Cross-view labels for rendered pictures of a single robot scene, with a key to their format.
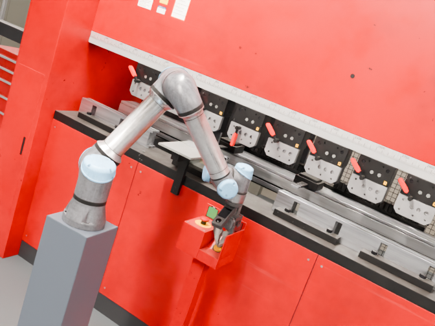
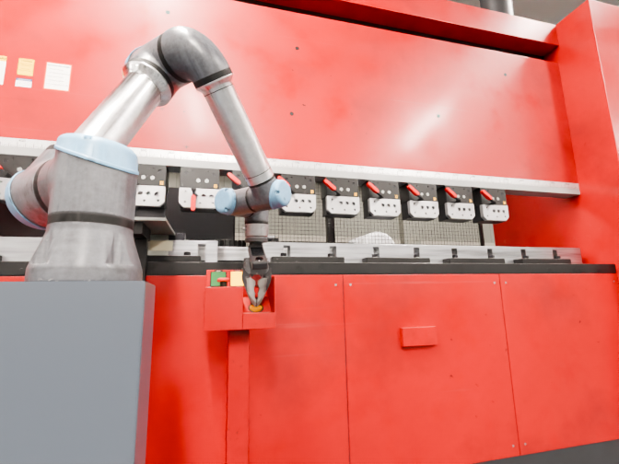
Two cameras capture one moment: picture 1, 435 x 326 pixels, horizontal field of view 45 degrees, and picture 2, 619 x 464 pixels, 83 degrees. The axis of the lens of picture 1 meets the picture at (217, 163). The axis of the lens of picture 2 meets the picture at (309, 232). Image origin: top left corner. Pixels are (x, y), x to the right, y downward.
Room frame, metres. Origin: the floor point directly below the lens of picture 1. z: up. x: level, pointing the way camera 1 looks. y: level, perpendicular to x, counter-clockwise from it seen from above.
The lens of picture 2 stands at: (1.10, 0.47, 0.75)
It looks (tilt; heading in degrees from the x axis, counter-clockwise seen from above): 10 degrees up; 319
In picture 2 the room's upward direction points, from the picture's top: 1 degrees counter-clockwise
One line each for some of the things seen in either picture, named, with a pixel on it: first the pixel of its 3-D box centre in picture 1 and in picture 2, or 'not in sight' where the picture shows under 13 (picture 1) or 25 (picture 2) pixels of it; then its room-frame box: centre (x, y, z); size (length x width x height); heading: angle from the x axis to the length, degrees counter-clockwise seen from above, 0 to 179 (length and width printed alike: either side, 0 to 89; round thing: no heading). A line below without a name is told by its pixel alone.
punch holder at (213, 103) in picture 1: (213, 110); (145, 187); (2.50, 0.10, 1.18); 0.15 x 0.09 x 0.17; 64
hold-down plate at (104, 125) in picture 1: (101, 124); not in sight; (2.70, 0.64, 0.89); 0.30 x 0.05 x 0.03; 64
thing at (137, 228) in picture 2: (178, 173); (138, 258); (2.32, 0.15, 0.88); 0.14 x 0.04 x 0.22; 154
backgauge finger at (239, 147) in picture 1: (223, 145); not in sight; (2.63, 0.00, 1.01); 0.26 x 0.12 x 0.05; 154
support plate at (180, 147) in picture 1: (189, 149); (143, 226); (2.36, 0.14, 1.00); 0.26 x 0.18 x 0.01; 154
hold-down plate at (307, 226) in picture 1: (305, 225); (308, 261); (2.18, -0.45, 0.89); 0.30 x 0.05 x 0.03; 64
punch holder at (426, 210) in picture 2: not in sight; (418, 202); (1.98, -0.98, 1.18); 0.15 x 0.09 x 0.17; 64
